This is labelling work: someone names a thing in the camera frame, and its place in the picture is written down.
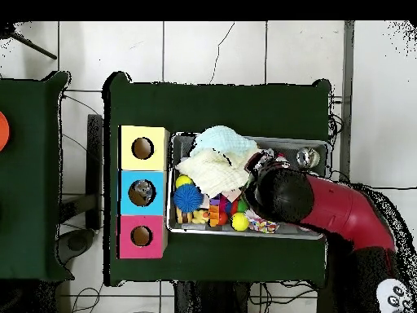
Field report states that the mint knitted cloth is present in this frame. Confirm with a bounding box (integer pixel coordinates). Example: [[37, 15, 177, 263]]
[[190, 125, 258, 157]]

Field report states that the cream knitted cloth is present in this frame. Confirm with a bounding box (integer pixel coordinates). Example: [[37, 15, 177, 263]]
[[175, 147, 261, 198]]

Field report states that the polka dot cloth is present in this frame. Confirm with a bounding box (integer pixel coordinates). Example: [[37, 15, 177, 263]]
[[244, 209, 280, 234]]

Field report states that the wooden box with three holes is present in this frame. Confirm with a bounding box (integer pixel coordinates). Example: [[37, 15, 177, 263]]
[[116, 125, 170, 260]]

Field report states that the crushed silver can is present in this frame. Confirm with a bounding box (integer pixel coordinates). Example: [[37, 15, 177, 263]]
[[296, 146, 321, 169]]

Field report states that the yellow tennis ball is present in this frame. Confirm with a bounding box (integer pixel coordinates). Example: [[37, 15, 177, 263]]
[[231, 212, 250, 232]]

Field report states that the large blue koosh ball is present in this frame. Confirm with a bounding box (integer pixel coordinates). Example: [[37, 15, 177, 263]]
[[173, 183, 204, 214]]

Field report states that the black upright panel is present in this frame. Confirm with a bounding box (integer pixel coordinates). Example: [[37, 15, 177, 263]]
[[86, 113, 104, 231]]

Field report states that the dark green side tablecloth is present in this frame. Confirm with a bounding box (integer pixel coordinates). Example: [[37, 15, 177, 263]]
[[0, 70, 75, 283]]

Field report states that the black tripod leg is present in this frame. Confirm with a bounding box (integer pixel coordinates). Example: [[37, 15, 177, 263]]
[[9, 30, 58, 60]]

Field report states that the orange bowl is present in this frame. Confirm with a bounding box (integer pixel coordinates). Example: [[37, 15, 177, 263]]
[[0, 110, 11, 153]]

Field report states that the wire mesh bin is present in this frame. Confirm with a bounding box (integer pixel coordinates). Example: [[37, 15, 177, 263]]
[[165, 131, 330, 241]]

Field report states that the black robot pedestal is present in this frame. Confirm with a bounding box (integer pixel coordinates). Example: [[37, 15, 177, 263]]
[[173, 280, 252, 313]]

